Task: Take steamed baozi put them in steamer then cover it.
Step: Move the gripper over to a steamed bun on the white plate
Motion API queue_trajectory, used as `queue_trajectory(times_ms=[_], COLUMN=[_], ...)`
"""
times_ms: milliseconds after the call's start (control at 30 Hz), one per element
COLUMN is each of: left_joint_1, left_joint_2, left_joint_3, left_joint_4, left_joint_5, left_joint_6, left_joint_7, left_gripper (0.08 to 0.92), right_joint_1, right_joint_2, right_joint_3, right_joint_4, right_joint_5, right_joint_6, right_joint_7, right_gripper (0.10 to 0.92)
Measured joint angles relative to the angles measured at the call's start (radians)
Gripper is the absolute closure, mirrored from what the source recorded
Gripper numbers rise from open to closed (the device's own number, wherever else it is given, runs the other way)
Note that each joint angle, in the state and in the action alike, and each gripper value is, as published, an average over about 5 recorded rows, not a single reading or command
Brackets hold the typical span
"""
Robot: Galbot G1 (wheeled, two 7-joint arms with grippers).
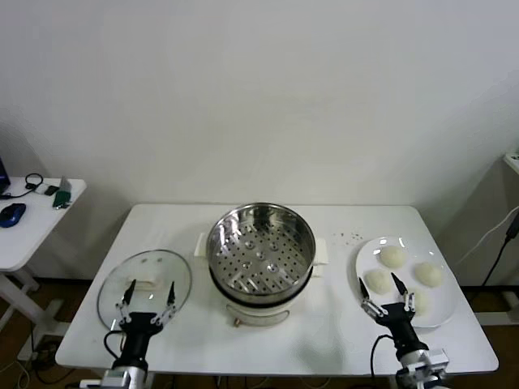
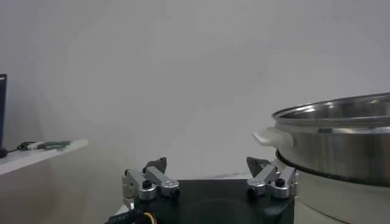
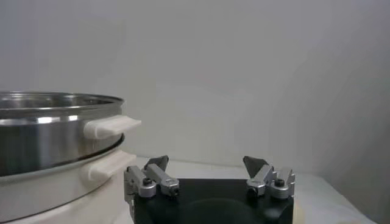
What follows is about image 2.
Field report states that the black looped cable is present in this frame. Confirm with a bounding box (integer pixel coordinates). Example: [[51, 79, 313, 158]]
[[16, 141, 36, 152]]

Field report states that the white side table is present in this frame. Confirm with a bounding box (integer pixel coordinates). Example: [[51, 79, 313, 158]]
[[0, 139, 89, 176]]

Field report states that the dark laptop screen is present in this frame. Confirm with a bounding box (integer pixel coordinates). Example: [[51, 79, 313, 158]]
[[0, 74, 7, 150]]

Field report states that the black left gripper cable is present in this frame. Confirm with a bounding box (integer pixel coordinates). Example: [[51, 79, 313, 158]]
[[102, 209, 157, 224]]

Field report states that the stainless steel steamer basket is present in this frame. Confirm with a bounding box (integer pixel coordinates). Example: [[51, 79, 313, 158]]
[[252, 93, 390, 187]]

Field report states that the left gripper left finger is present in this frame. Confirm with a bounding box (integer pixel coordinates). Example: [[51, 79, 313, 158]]
[[121, 156, 181, 201]]

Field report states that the cream electric cooker base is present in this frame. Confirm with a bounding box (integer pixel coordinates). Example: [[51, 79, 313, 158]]
[[274, 158, 390, 224]]

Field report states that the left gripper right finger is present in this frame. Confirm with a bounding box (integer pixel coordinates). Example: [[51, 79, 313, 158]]
[[246, 156, 299, 200]]

